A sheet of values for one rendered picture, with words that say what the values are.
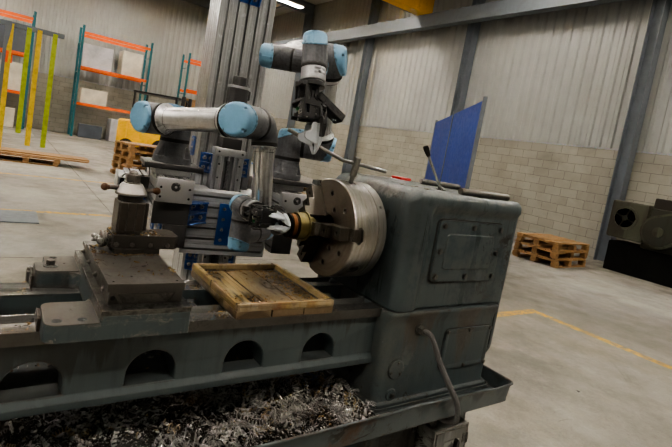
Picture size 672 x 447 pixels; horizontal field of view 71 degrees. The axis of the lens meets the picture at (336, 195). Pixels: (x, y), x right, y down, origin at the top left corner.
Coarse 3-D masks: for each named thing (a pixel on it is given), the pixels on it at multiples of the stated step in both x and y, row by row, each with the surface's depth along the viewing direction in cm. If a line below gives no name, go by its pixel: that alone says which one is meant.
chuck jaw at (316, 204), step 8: (320, 184) 156; (312, 192) 152; (320, 192) 153; (304, 200) 151; (312, 200) 150; (320, 200) 152; (304, 208) 147; (312, 208) 149; (320, 208) 151; (312, 216) 150; (320, 216) 151; (328, 216) 153
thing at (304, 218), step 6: (288, 216) 142; (294, 216) 141; (300, 216) 142; (306, 216) 144; (282, 222) 145; (294, 222) 140; (300, 222) 142; (306, 222) 142; (294, 228) 140; (300, 228) 141; (306, 228) 142; (282, 234) 144; (288, 234) 141; (294, 234) 141; (300, 234) 142; (306, 234) 143; (300, 240) 146
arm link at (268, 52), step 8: (296, 40) 182; (264, 48) 148; (272, 48) 148; (280, 48) 148; (288, 48) 149; (264, 56) 148; (272, 56) 148; (280, 56) 148; (288, 56) 148; (264, 64) 150; (272, 64) 149; (280, 64) 149; (288, 64) 148
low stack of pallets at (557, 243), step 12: (516, 240) 871; (528, 240) 879; (540, 240) 833; (552, 240) 844; (564, 240) 872; (516, 252) 868; (528, 252) 850; (540, 252) 851; (552, 252) 814; (564, 252) 822; (576, 252) 851; (588, 252) 883; (552, 264) 814; (564, 264) 853; (576, 264) 883
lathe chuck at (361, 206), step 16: (336, 192) 148; (352, 192) 144; (368, 192) 148; (336, 208) 147; (352, 208) 141; (368, 208) 143; (352, 224) 140; (368, 224) 141; (336, 240) 146; (368, 240) 142; (320, 256) 152; (336, 256) 145; (352, 256) 140; (368, 256) 144; (320, 272) 151; (336, 272) 144; (352, 272) 147
